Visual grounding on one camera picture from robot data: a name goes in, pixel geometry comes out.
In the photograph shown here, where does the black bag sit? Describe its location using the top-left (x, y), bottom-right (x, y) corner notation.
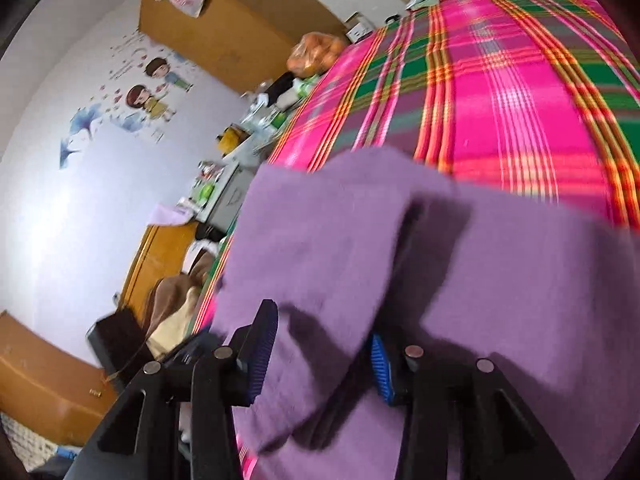
top-left (264, 71), bottom-right (301, 106)

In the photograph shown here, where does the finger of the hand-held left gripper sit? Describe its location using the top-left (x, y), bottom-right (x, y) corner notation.
top-left (160, 329), bottom-right (217, 362)

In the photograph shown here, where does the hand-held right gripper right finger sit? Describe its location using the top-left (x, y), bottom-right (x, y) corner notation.
top-left (370, 332), bottom-right (576, 480)

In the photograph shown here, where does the wooden wardrobe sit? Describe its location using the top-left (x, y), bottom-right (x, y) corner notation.
top-left (139, 0), bottom-right (351, 94)

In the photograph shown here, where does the lilac cloth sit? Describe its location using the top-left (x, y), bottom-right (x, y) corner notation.
top-left (147, 202), bottom-right (194, 227)

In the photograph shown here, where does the wooden bed board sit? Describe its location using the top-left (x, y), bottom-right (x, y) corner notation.
top-left (0, 310), bottom-right (119, 447)

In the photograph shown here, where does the brown cloth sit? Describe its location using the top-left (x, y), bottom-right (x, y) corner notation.
top-left (144, 249), bottom-right (217, 362)

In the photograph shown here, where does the yellow box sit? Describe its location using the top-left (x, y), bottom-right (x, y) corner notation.
top-left (217, 125), bottom-right (249, 154)

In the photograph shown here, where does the wooden bedside cabinet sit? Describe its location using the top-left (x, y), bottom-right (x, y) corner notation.
top-left (120, 221), bottom-right (202, 312)

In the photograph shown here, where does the white cardboard box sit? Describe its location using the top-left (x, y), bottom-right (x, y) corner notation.
top-left (345, 11), bottom-right (377, 44)

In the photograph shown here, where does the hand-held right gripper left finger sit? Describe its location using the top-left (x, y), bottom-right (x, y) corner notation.
top-left (65, 299), bottom-right (279, 480)

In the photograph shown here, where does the pink plaid blanket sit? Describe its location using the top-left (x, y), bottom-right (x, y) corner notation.
top-left (192, 0), bottom-right (640, 480)

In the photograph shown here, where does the cluttered grey table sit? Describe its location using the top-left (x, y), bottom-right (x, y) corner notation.
top-left (177, 75), bottom-right (312, 234)

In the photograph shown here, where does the purple fleece sweater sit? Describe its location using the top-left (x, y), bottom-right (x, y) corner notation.
top-left (210, 146), bottom-right (640, 480)

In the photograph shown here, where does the bag of oranges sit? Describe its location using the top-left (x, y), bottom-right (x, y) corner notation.
top-left (286, 31), bottom-right (347, 77)

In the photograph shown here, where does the cartoon wall sticker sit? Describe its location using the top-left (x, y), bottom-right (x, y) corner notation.
top-left (59, 32), bottom-right (194, 169)

